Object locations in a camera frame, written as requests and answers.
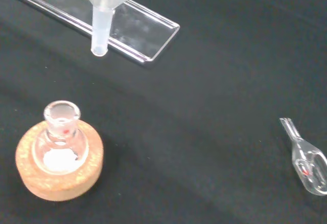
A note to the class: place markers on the clear acrylic funnel stand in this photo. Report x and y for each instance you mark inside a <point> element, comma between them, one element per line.
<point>143,30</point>

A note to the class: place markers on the black cloth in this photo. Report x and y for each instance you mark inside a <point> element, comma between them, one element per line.
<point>191,132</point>

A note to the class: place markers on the round-bottom glass flask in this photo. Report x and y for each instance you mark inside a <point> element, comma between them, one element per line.
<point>60,142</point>

